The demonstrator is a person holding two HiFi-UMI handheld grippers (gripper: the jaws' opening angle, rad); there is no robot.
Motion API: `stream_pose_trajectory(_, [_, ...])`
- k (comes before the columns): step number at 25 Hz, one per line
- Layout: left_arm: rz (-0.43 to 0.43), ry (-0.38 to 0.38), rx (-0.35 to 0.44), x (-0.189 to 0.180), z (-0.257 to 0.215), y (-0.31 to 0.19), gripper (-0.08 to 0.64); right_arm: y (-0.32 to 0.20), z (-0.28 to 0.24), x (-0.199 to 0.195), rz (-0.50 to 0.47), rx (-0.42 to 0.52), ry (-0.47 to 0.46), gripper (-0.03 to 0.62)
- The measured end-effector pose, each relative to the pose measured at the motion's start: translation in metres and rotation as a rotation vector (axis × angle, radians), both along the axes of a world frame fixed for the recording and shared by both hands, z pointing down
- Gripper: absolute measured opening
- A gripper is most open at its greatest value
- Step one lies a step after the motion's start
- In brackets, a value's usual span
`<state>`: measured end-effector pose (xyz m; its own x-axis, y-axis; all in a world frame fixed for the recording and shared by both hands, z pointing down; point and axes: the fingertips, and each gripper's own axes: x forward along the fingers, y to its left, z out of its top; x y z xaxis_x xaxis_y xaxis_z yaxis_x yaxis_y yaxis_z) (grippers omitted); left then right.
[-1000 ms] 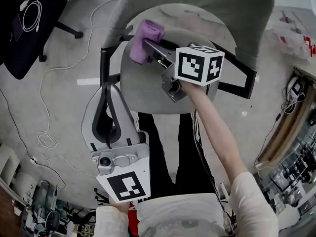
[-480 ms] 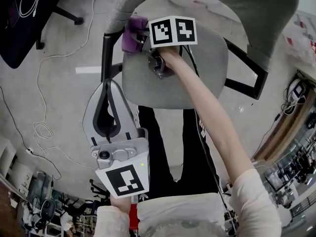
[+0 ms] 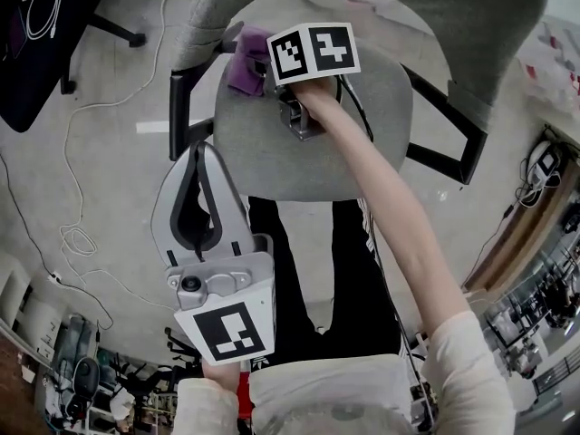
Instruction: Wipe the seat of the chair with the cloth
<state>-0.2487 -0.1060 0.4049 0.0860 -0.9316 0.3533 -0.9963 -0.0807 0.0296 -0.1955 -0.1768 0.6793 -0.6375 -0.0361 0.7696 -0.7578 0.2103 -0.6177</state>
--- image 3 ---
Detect purple cloth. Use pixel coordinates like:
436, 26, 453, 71
225, 24, 273, 97

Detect black round headset device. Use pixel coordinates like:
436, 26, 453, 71
72, 355, 102, 401

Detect black office chair base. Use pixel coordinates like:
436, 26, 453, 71
162, 326, 205, 382

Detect black desk with legs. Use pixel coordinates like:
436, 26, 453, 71
0, 0, 147, 134

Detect white and black device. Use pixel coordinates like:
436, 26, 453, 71
525, 139, 566, 189

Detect coiled white cable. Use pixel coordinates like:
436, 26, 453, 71
25, 0, 63, 43

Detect person's left forearm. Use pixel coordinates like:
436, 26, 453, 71
173, 359, 242, 435

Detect person's right forearm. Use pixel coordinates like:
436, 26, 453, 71
292, 75, 517, 435

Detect long white floor cable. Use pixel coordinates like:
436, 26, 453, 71
47, 0, 214, 313

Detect white shelf unit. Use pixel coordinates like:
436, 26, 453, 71
0, 258, 63, 364

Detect white plastic sheet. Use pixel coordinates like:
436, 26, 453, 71
515, 14, 580, 124

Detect wooden desk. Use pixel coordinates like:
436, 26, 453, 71
460, 150, 580, 292

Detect grey fabric chair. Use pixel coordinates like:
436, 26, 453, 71
168, 0, 549, 203

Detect person's white shirt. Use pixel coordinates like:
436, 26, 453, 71
247, 353, 416, 435

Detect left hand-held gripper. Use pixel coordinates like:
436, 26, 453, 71
150, 140, 278, 365

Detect person's black trousers legs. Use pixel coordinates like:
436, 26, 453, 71
246, 195, 411, 367

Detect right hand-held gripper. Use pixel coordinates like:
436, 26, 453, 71
253, 22, 363, 143

